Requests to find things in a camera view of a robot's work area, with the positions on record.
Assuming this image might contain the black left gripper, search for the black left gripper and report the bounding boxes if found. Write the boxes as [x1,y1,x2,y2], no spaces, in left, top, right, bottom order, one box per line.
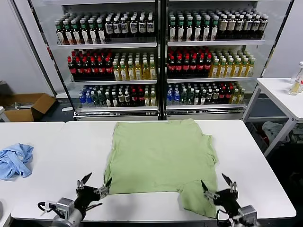
[75,172,113,214]

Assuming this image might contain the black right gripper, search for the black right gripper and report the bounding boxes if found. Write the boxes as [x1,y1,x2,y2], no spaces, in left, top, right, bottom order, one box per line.
[200,173,240,213]

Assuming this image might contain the light green polo shirt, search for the light green polo shirt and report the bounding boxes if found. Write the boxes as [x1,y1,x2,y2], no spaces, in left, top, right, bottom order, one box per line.
[103,119,219,218]

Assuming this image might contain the white glass-door drinks cabinet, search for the white glass-door drinks cabinet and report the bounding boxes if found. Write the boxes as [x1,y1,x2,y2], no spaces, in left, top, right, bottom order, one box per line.
[160,0,295,121]
[13,0,160,122]

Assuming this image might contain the white crumpled garment pile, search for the white crumpled garment pile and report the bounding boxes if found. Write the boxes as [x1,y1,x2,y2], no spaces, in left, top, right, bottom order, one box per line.
[261,121,291,144]

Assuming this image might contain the crumpled light blue shirt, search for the crumpled light blue shirt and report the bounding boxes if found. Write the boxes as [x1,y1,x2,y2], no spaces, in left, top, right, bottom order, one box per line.
[0,143,35,182]

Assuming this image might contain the white cabinet shelf board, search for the white cabinet shelf board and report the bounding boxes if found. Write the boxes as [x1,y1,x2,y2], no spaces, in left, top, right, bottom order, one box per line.
[70,79,158,85]
[166,103,245,110]
[167,39,266,47]
[75,106,159,112]
[56,42,158,50]
[167,76,255,83]

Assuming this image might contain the open brown cardboard box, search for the open brown cardboard box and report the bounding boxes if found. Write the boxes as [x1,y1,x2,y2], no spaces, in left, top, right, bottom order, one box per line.
[2,92,57,122]

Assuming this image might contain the silver metal rods bundle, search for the silver metal rods bundle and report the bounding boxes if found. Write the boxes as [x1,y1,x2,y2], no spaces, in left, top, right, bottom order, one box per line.
[13,101,33,110]

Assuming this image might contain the small white side table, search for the small white side table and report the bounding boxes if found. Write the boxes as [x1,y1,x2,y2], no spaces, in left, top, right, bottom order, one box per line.
[241,77,303,157]

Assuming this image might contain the white stool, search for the white stool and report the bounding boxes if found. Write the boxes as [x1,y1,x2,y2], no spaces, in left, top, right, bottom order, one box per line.
[0,106,10,122]

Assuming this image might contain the glass jar yellowish contents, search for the glass jar yellowish contents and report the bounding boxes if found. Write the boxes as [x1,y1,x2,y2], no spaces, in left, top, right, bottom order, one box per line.
[288,79,303,96]

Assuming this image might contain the dark blurry bag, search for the dark blurry bag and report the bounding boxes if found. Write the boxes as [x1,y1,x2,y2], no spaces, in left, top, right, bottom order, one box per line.
[0,80,15,100]

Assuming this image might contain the clear bottle white cap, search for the clear bottle white cap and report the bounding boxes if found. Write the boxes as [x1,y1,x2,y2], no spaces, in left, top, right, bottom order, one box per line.
[291,61,303,83]

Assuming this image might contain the green-capped white-label tea bottle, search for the green-capped white-label tea bottle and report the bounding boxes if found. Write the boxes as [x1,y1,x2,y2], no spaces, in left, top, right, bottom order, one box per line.
[63,20,73,45]
[55,20,66,45]
[96,18,107,44]
[80,19,90,44]
[211,16,219,41]
[71,19,81,44]
[169,16,178,41]
[194,16,203,41]
[88,18,98,44]
[202,16,211,41]
[185,16,194,41]
[177,16,186,41]

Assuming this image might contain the white-capped dark-label tea bottle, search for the white-capped dark-label tea bottle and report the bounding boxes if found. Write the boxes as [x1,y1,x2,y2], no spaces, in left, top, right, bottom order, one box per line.
[105,17,113,38]
[129,16,138,38]
[251,15,260,39]
[235,15,244,39]
[113,17,121,38]
[138,16,146,37]
[121,17,129,38]
[146,15,155,37]
[259,15,269,38]
[243,15,252,39]

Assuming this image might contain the white-capped beige-label tea bottle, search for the white-capped beige-label tea bottle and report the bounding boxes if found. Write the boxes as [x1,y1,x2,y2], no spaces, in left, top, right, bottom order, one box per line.
[218,15,227,39]
[227,15,236,39]

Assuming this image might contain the thin black left gripper cable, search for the thin black left gripper cable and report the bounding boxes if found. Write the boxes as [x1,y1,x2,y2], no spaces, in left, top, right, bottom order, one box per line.
[86,202,103,211]

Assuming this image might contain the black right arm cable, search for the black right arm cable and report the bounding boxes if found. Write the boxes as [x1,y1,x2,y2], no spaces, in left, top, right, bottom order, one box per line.
[215,208,235,227]

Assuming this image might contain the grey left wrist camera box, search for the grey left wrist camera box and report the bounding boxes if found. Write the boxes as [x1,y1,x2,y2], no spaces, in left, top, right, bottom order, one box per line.
[56,197,76,215]

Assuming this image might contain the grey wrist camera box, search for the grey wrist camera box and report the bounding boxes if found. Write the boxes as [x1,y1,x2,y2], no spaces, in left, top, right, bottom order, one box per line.
[238,205,258,222]
[56,197,76,215]

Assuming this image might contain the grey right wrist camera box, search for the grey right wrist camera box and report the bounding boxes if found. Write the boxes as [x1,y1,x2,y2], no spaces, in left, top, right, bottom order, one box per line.
[238,205,258,222]

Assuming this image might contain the left camera cable white plug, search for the left camera cable white plug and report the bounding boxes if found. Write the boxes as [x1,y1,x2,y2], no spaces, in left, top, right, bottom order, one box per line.
[37,201,59,217]

